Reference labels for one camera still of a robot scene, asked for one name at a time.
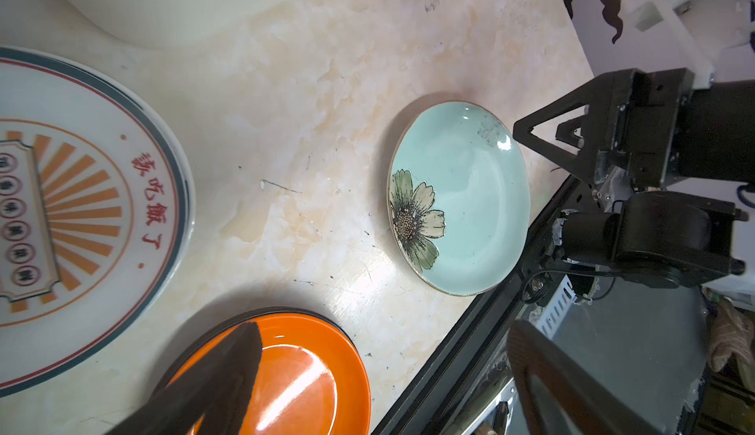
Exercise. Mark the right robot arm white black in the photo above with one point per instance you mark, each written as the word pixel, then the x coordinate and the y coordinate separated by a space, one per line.
pixel 664 239

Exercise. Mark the mint green flower plate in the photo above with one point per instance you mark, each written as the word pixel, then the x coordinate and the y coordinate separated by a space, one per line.
pixel 459 198

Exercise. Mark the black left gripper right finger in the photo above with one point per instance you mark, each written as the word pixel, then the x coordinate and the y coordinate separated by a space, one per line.
pixel 558 396

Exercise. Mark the white plate orange sunburst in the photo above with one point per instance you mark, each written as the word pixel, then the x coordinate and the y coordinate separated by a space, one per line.
pixel 97 210

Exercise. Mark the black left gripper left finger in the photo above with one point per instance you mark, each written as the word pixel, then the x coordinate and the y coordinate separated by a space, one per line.
pixel 213 395

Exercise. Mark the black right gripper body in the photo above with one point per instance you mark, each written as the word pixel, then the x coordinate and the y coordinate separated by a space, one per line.
pixel 637 122

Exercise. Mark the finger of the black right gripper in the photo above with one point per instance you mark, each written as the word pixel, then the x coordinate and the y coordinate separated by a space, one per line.
pixel 566 132

